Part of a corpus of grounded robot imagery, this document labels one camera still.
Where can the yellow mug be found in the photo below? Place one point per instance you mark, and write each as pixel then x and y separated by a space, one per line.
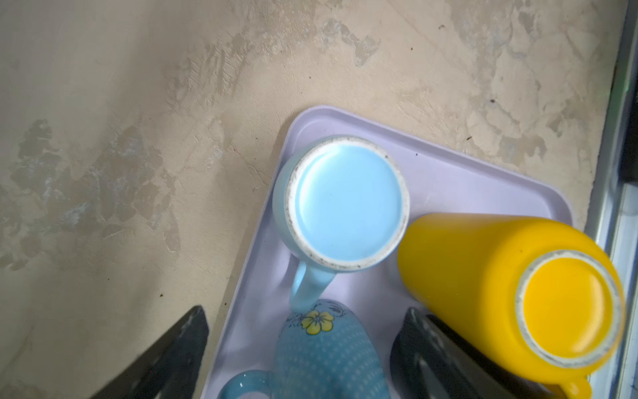
pixel 537 297

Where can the light blue mug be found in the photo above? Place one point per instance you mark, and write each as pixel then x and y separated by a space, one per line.
pixel 341 205

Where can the lavender tray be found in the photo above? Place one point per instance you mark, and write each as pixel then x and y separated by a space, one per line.
pixel 438 179

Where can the teal dotted floral mug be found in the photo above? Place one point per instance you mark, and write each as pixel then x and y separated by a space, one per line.
pixel 324 353

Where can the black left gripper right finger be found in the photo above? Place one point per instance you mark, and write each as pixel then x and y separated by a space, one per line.
pixel 429 360

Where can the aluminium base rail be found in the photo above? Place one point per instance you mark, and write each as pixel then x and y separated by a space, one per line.
pixel 612 214

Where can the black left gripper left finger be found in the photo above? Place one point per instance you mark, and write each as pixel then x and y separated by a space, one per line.
pixel 170 367

